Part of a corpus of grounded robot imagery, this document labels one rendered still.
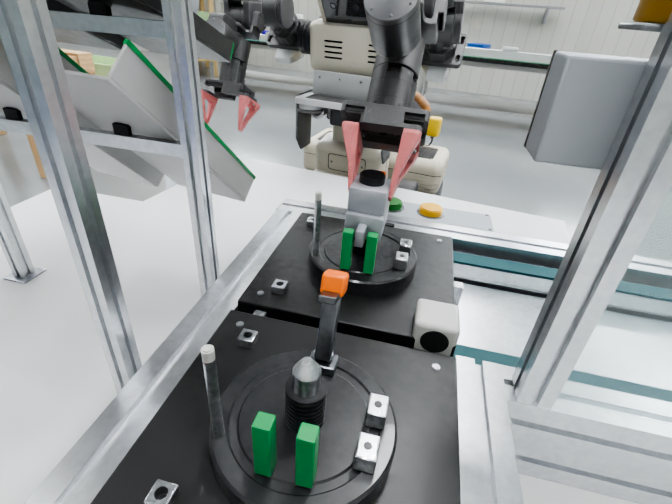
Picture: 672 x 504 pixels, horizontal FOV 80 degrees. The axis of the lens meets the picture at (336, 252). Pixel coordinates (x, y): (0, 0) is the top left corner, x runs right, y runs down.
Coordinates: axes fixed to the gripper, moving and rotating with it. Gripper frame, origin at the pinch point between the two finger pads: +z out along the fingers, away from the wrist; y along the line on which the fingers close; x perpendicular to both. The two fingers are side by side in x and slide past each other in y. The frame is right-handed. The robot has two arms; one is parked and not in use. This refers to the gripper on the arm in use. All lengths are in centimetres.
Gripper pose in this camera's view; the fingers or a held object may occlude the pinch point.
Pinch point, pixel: (370, 189)
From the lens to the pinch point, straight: 48.0
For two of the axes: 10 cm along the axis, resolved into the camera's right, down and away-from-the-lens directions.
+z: -2.1, 9.6, -1.5
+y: 9.7, 1.9, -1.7
